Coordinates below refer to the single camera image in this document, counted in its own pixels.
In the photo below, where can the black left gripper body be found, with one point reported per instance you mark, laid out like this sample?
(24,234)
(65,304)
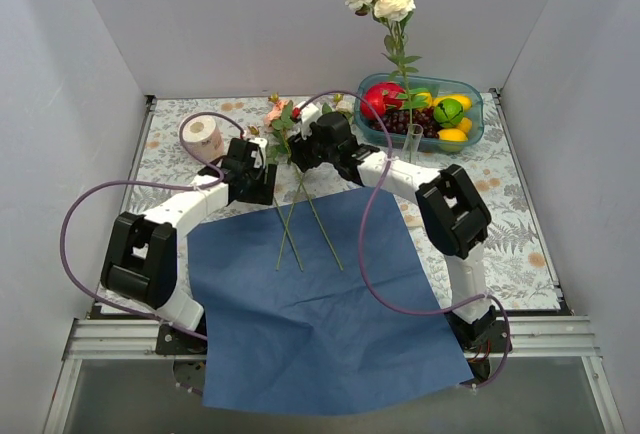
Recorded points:
(261,186)

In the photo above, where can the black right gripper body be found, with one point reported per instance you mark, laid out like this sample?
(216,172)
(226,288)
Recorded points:
(304,152)

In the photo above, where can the blue wrapping paper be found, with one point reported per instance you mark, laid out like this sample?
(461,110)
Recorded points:
(321,341)

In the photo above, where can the white rose stem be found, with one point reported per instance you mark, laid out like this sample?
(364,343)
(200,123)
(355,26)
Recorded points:
(394,15)

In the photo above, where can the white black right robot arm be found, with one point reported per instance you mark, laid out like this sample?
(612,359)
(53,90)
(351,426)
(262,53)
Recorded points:
(454,215)

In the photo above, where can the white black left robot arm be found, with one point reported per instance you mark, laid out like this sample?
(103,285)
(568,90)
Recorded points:
(141,261)

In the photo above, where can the clear glass vase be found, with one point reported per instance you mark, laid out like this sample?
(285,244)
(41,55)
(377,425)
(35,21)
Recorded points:
(412,142)

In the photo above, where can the green eucalyptus stem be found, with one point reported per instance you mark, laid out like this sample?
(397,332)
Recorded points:
(301,194)

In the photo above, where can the pink rose stem upper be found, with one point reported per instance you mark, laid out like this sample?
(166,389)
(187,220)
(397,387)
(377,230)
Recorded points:
(280,124)

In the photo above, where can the red apple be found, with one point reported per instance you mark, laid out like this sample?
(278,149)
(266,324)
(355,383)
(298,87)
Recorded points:
(373,105)

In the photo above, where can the wrapped toilet paper roll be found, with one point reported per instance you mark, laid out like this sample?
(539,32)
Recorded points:
(201,136)

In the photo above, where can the dark purple grapes bunch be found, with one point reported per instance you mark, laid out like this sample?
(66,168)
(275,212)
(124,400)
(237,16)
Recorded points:
(397,121)

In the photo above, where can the pink dragon fruit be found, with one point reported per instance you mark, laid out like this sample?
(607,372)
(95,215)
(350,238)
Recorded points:
(394,96)

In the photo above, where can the floral patterned tablecloth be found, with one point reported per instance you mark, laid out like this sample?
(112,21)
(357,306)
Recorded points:
(517,271)

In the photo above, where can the yellow lemon front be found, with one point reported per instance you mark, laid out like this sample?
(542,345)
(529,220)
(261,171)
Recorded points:
(452,135)

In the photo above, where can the yellow lemon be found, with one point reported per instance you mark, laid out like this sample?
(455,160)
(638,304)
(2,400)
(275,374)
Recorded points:
(452,135)
(465,101)
(465,125)

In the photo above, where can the green lime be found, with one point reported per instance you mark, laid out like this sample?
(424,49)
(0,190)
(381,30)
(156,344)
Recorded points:
(448,113)

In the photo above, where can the teal plastic fruit basket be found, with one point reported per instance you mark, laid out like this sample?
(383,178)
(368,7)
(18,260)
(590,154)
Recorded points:
(372,129)

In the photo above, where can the yellow lemon right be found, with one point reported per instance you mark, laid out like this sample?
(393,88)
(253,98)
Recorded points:
(465,125)

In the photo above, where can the yellow lemon top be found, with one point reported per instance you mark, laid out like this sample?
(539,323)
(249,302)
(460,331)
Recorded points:
(465,101)

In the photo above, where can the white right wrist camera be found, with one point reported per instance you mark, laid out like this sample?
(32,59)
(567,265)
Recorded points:
(307,114)

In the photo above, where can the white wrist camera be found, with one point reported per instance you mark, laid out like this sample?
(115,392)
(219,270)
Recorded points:
(258,146)
(307,114)

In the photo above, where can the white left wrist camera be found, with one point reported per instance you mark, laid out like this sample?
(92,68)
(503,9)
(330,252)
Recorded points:
(258,146)

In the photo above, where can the aluminium frame rail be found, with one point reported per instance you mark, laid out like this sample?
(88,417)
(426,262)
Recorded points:
(135,339)

